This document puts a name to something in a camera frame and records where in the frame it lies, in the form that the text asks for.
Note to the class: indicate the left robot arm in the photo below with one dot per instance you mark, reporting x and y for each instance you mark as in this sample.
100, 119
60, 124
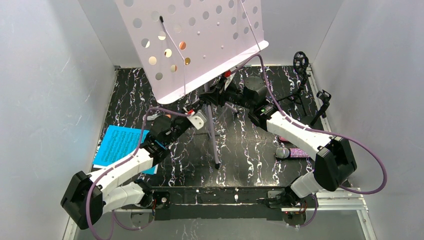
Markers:
89, 195

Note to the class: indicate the blue sheet music page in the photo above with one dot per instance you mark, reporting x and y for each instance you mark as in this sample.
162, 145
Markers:
117, 143

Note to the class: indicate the black round-base mic stand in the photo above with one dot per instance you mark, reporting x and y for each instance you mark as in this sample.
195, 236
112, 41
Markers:
325, 97

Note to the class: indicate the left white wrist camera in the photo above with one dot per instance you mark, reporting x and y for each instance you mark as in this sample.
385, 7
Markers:
197, 118

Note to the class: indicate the aluminium frame rail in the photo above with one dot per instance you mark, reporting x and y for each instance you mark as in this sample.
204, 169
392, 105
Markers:
239, 213

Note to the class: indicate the pink microphone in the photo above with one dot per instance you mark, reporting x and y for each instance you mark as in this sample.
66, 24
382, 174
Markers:
282, 139

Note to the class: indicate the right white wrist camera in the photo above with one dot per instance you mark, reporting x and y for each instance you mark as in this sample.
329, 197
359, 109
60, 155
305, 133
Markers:
228, 75

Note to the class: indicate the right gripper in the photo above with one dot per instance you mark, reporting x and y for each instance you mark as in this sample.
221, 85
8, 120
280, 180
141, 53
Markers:
216, 96

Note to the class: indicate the orange and grey marker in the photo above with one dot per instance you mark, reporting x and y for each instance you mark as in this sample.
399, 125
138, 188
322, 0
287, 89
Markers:
155, 116

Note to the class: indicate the blue mesh microphone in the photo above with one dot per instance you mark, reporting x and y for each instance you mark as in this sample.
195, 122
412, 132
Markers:
289, 153

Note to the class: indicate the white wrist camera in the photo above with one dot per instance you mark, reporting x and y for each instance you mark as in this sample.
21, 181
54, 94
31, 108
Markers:
228, 75
197, 118

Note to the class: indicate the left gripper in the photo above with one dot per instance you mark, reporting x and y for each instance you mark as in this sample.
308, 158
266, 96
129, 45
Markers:
185, 120

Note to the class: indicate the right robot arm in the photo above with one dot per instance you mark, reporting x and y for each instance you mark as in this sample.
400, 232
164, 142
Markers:
333, 155

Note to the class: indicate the silver tripod music stand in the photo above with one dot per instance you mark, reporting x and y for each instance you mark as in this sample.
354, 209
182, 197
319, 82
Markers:
183, 44

